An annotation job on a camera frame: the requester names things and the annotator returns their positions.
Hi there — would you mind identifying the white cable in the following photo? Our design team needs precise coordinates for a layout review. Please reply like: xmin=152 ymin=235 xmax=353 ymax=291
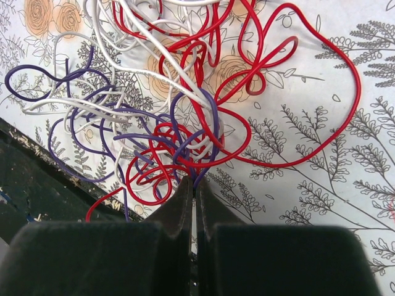
xmin=23 ymin=0 xmax=226 ymax=189

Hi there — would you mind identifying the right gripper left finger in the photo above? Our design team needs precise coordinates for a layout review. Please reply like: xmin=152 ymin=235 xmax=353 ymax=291
xmin=1 ymin=177 xmax=193 ymax=295

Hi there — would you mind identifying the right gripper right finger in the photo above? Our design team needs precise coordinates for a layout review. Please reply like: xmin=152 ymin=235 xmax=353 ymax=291
xmin=196 ymin=181 xmax=380 ymax=295

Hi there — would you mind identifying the purple cable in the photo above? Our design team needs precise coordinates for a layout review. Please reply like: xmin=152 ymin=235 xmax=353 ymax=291
xmin=4 ymin=46 xmax=225 ymax=223

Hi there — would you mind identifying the floral table mat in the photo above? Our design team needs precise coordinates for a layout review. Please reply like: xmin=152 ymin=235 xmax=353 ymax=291
xmin=1 ymin=1 xmax=394 ymax=295

